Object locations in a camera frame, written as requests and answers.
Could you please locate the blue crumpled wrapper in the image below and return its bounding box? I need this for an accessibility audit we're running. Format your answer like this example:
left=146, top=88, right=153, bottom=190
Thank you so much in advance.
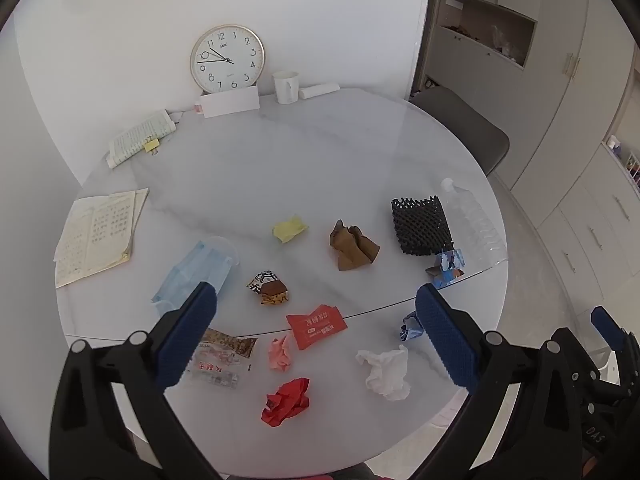
left=399, top=310, right=426, bottom=342

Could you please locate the clear brown snack wrapper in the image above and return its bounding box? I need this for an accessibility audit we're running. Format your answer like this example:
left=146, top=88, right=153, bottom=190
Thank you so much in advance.
left=185, top=328, right=258, bottom=390

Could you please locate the brown crumpled paper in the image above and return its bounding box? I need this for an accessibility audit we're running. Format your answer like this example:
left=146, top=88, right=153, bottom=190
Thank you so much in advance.
left=329, top=219, right=381, bottom=272

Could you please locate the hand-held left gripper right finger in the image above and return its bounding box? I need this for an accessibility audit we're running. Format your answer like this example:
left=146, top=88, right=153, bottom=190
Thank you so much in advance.
left=416, top=283, right=596, bottom=480

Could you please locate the white cup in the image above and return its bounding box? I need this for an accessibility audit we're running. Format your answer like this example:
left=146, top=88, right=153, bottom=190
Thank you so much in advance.
left=272, top=70, right=300, bottom=105

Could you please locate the folded open book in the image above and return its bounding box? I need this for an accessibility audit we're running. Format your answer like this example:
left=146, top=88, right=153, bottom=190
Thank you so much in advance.
left=106, top=110, right=177, bottom=170

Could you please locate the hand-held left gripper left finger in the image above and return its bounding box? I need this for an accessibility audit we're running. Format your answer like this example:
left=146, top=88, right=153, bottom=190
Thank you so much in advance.
left=49, top=281, right=221, bottom=480

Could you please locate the yellow crumpled paper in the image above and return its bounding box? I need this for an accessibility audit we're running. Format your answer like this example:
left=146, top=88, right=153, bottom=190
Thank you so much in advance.
left=272, top=214, right=309, bottom=244

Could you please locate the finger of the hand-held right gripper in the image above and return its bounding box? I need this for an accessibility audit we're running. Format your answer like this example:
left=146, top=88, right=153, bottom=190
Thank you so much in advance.
left=590, top=305, right=640, bottom=363
left=567, top=329, right=605, bottom=411

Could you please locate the white rolled paper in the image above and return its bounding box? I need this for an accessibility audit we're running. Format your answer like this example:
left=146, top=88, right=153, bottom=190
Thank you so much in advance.
left=299, top=83, right=341, bottom=100

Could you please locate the clear plastic bottle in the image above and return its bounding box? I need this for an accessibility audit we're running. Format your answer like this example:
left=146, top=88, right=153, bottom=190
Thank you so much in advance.
left=440, top=177, right=506, bottom=266

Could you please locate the clear plastic bag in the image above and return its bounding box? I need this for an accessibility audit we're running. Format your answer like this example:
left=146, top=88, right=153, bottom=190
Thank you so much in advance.
left=490, top=25, right=523, bottom=63

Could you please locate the pink paper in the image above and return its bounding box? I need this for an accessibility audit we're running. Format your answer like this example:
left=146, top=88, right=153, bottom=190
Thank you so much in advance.
left=268, top=334, right=295, bottom=373

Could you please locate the tall grey wall cabinet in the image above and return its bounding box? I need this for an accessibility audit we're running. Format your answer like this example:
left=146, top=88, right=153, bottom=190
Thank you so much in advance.
left=415, top=0, right=640, bottom=226

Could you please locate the black foam net sleeve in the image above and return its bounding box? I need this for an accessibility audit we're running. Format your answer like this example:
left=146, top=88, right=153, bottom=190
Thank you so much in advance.
left=391, top=195, right=455, bottom=257

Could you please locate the blue face mask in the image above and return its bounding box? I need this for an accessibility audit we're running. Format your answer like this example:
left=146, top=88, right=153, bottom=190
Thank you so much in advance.
left=151, top=236, right=240, bottom=317

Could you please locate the white paper card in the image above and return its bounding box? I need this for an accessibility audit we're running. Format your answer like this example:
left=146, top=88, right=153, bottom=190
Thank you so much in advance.
left=200, top=85, right=261, bottom=119

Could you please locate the blue snack wrapper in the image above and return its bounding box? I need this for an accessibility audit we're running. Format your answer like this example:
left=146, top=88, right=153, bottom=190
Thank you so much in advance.
left=425, top=249, right=466, bottom=290

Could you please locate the round white wall clock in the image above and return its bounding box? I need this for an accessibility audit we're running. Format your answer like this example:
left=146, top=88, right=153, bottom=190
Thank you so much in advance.
left=189, top=24, right=266, bottom=95

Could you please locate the red paper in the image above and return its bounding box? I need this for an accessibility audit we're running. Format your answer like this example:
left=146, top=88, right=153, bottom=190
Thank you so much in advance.
left=261, top=378, right=311, bottom=428

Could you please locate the grey drawer cabinet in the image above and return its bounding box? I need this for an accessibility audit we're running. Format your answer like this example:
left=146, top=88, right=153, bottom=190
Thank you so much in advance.
left=510, top=145, right=640, bottom=321

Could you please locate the open cream notebook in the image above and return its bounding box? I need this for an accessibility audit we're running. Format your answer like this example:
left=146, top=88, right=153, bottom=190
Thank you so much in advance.
left=53, top=188, right=150, bottom=289

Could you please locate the brown candy wrapper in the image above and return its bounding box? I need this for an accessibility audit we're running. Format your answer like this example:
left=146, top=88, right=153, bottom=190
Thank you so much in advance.
left=246, top=270, right=291, bottom=307

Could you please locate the white crumpled tissue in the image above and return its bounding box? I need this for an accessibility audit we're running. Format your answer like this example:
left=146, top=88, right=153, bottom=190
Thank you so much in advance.
left=355, top=344, right=412, bottom=402

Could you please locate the red flat packet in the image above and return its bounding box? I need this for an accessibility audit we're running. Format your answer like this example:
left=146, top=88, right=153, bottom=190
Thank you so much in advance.
left=286, top=305, right=349, bottom=351

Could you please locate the grey chair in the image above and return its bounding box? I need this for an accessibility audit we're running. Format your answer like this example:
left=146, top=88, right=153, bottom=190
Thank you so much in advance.
left=410, top=85, right=511, bottom=177

